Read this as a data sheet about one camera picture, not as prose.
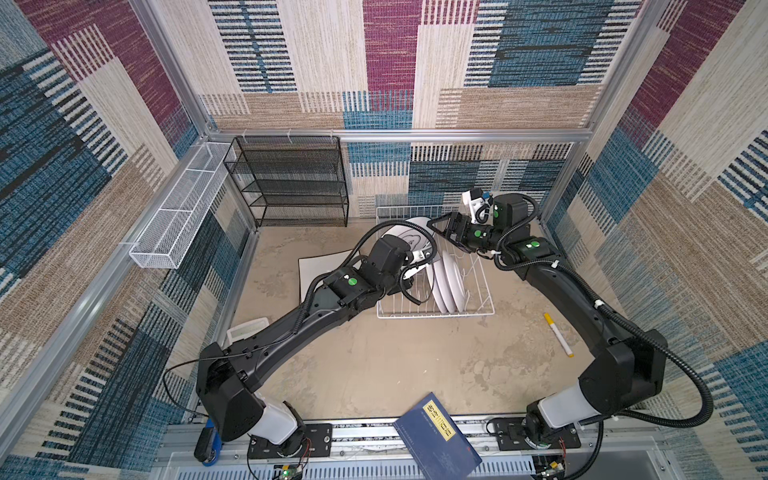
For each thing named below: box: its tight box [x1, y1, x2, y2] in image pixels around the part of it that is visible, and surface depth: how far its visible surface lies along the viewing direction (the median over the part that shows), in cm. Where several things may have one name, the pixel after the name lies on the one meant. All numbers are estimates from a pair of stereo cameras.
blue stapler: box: [194, 418, 222, 467], surface depth 72 cm
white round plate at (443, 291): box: [432, 259, 454, 314], surface depth 85 cm
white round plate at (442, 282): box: [433, 257, 454, 313], surface depth 85 cm
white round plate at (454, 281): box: [442, 250, 465, 313], surface depth 88 cm
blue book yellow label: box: [393, 392, 483, 480], surface depth 74 cm
